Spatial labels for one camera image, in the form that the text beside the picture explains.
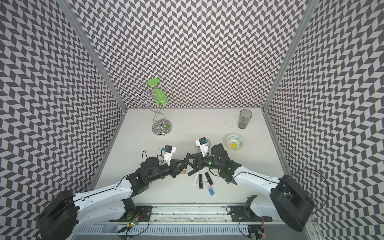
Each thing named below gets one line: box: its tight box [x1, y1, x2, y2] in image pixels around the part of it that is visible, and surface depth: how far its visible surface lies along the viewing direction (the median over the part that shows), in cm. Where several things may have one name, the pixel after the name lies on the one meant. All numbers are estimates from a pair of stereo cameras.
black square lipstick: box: [204, 172, 214, 186], surface depth 85 cm
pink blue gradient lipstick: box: [204, 180, 215, 197], surface depth 82 cm
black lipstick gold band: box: [198, 173, 203, 191], surface depth 84 cm
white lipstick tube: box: [192, 171, 199, 185], surface depth 85 cm
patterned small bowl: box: [225, 134, 244, 150], surface depth 99 cm
